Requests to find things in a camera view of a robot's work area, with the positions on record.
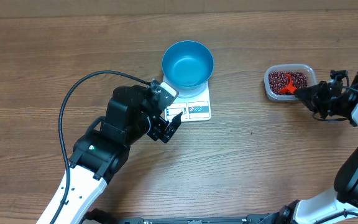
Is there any red measuring scoop blue handle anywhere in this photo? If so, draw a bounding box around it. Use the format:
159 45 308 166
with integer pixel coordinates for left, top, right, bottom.
279 73 297 94

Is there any clear container of red beans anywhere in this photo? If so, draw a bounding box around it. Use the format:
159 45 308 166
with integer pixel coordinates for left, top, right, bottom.
264 64 317 102

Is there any white digital kitchen scale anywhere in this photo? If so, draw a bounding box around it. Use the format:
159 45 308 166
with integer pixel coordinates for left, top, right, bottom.
163 77 211 123

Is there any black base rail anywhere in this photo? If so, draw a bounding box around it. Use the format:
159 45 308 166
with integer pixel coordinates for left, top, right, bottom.
79 208 291 224

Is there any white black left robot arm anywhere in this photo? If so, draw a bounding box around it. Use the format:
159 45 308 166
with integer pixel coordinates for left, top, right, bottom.
38 80 181 223

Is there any blue plastic bowl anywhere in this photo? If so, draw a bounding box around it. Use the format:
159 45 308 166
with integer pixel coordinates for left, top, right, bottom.
161 40 214 90

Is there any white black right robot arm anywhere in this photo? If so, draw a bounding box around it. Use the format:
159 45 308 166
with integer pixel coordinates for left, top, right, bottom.
262 70 358 223

